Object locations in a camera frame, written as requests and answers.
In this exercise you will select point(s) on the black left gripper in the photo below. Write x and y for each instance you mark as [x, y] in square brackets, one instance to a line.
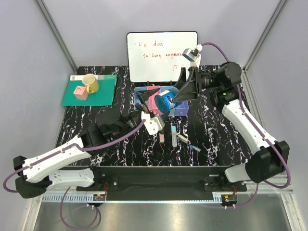
[144, 96]

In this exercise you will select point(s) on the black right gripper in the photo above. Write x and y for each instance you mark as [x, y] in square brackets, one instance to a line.
[192, 89]

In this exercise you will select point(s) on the pink bin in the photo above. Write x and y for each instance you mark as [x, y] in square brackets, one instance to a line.
[151, 102]

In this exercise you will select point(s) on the blue ink bottle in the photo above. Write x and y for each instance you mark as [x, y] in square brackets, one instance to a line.
[164, 100]

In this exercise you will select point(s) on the purple bin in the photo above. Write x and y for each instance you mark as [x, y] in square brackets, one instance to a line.
[182, 109]

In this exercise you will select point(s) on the blue white highlighter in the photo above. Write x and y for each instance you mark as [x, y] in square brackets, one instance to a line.
[174, 136]

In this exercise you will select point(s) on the blue clear pen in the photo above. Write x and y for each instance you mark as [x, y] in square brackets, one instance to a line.
[192, 146]

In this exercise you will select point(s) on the yellow mug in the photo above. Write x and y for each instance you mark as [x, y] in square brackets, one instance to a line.
[91, 83]

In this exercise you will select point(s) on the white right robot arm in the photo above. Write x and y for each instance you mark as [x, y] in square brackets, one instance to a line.
[269, 161]

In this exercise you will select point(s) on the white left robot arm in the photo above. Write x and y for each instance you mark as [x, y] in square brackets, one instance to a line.
[38, 174]

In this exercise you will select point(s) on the black marble pattern mat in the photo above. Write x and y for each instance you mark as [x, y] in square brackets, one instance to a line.
[204, 126]

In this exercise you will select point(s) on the orange highlighter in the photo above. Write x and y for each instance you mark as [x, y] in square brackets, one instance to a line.
[161, 138]

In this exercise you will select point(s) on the small whiteboard with red writing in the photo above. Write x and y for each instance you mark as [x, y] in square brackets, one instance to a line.
[157, 56]

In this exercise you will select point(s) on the pink cube block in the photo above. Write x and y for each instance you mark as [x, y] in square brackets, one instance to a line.
[81, 93]

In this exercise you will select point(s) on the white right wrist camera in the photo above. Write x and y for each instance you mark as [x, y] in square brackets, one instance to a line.
[193, 55]

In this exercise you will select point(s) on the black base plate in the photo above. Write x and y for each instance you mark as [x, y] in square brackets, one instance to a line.
[162, 180]

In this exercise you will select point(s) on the white slotted cable duct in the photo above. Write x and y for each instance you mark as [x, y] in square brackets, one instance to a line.
[134, 198]

